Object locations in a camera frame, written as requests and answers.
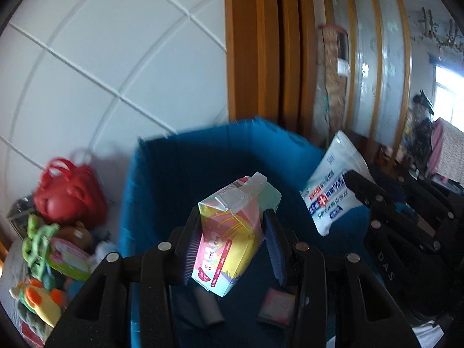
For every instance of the hanging clothes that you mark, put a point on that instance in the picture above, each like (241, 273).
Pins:
(446, 145)

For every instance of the yellow duck plush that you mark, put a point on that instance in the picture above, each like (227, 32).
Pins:
(40, 302)

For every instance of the white wet wipes pack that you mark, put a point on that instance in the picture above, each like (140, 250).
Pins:
(330, 195)

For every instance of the grey cylinder roll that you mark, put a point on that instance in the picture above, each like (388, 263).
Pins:
(208, 308)

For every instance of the small pink packet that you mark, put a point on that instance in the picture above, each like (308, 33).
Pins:
(277, 306)

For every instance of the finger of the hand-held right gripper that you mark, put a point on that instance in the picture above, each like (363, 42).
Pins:
(362, 186)
(427, 197)

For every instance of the red hard carry case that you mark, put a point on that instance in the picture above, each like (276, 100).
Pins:
(69, 195)

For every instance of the blue plush toy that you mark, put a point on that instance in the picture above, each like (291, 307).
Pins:
(74, 288)

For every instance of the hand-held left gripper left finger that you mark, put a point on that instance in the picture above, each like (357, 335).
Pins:
(192, 246)

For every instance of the wooden door frame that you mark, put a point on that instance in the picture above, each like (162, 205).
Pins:
(253, 43)

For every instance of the bright green frog plush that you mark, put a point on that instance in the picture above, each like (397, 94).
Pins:
(36, 246)

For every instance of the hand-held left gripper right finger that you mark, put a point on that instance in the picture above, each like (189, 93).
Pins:
(275, 246)

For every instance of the blue plastic crate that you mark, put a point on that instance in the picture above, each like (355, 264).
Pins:
(181, 174)

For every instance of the frosted glass sliding door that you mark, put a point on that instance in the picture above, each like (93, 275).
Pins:
(377, 43)

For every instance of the brown bear plush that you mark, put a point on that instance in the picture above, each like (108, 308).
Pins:
(78, 235)

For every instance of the pink teal pad pack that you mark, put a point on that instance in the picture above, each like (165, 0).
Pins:
(232, 232)

